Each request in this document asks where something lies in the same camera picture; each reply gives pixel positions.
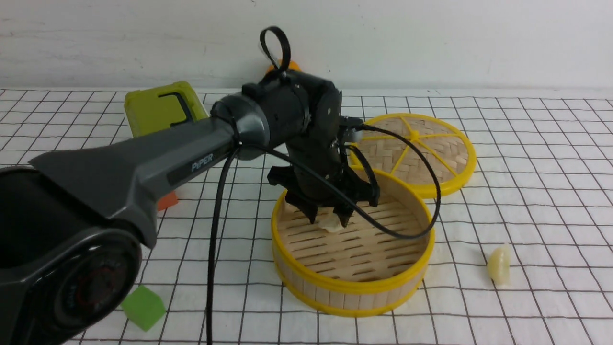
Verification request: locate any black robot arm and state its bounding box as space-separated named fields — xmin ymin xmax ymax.
xmin=1 ymin=70 xmax=380 ymax=345

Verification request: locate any green foam cube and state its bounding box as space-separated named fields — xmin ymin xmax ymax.
xmin=121 ymin=286 xmax=166 ymax=332

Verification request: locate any yellow bamboo steamer lid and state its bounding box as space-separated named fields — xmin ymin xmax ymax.
xmin=356 ymin=112 xmax=477 ymax=198

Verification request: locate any orange foam cube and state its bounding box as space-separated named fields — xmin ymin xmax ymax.
xmin=157 ymin=191 xmax=178 ymax=211

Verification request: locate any orange toy fruit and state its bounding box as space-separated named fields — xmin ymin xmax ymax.
xmin=265 ymin=60 xmax=302 ymax=74

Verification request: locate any pale yellow dumpling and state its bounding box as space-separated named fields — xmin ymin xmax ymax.
xmin=487 ymin=244 xmax=511 ymax=286

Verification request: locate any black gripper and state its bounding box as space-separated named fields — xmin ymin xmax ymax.
xmin=267 ymin=115 xmax=380 ymax=229

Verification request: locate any green lidded storage box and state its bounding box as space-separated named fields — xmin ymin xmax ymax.
xmin=124 ymin=81 xmax=209 ymax=138

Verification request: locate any yellow bamboo steamer tray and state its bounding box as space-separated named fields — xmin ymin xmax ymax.
xmin=271 ymin=192 xmax=436 ymax=317

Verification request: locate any white grid tablecloth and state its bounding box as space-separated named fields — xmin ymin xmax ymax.
xmin=0 ymin=87 xmax=613 ymax=345

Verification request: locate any white dumpling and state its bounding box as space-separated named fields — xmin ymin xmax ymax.
xmin=317 ymin=213 xmax=345 ymax=233

